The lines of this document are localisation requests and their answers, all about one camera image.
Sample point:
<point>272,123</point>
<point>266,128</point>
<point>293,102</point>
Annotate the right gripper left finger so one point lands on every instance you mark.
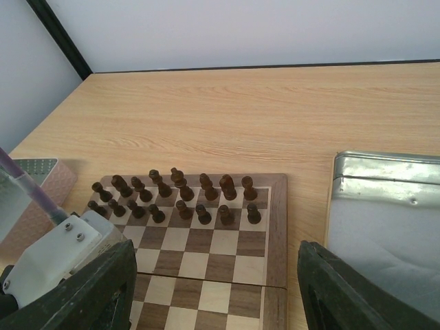
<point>99,296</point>

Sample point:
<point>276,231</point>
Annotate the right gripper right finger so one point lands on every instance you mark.
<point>335,296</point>

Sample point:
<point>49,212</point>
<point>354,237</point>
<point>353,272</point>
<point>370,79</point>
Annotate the dark chess pieces row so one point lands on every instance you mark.
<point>146,207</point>

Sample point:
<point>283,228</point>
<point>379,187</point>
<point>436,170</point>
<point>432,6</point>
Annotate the wooden chess board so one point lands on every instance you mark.
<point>210,279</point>

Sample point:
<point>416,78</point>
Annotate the yellow metal tin box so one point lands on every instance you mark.
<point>383,220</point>

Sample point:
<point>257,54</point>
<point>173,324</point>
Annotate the silver metal tin lid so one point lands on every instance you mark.
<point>22,221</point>

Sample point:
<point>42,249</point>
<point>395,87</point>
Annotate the black enclosure frame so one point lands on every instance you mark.
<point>122,36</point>

